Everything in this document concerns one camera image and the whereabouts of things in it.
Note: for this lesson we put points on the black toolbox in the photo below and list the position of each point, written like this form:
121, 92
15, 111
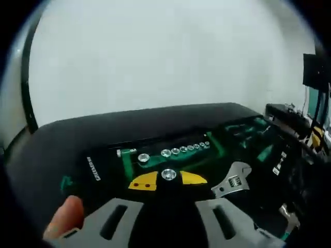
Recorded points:
108, 165

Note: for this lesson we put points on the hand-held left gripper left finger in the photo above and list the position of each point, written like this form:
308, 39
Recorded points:
90, 232

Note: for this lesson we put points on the large chrome socket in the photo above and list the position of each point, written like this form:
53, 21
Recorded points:
143, 157
168, 174

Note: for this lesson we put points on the black monitor on stand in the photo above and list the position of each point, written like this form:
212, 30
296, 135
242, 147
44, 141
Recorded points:
315, 69

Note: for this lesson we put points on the grey pliers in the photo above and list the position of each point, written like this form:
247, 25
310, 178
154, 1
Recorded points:
289, 217

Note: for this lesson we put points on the person's left hand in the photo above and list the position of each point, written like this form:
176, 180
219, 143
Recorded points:
66, 217

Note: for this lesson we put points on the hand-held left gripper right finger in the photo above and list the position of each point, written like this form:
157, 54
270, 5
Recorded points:
245, 232

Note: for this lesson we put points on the chrome adjustable wrench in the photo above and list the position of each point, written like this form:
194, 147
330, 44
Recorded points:
232, 180

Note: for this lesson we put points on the teal panel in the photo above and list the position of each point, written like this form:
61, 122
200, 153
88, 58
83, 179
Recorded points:
311, 103

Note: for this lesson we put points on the black door frame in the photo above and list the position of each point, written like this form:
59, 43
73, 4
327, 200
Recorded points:
27, 85

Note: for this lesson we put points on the black desk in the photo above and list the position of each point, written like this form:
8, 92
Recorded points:
284, 113

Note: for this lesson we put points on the row of chrome sockets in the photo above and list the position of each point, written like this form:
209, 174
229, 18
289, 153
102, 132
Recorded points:
183, 149

